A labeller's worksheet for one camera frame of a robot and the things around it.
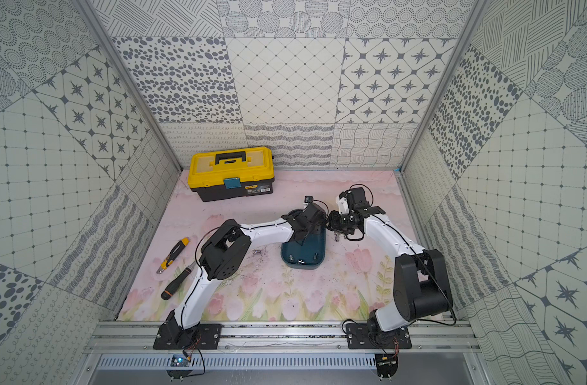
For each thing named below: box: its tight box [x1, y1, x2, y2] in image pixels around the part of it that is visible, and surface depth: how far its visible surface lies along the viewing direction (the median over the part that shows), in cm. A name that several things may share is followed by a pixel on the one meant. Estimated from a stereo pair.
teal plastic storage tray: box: [280, 227, 327, 270], surface depth 92 cm
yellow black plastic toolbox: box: [186, 146, 276, 203], surface depth 101 cm
